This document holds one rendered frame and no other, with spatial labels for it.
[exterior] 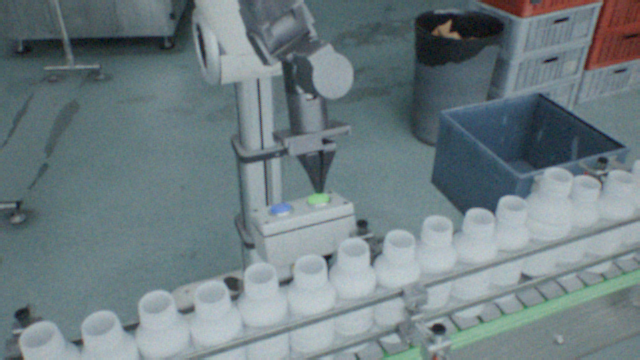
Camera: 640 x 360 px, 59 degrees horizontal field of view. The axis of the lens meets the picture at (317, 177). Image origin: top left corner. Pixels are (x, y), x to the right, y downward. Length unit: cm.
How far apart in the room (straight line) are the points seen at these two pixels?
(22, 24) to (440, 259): 412
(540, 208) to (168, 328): 50
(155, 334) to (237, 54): 63
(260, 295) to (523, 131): 116
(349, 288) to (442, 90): 231
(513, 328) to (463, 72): 212
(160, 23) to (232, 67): 321
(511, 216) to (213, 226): 193
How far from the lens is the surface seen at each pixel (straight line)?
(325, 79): 72
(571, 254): 92
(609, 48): 384
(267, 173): 133
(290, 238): 81
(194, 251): 247
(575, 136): 157
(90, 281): 246
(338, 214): 83
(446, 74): 290
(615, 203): 92
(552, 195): 82
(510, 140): 167
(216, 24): 112
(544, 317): 93
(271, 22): 77
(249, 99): 123
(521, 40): 314
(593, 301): 99
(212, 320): 66
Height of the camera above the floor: 163
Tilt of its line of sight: 35 degrees down
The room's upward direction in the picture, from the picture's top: straight up
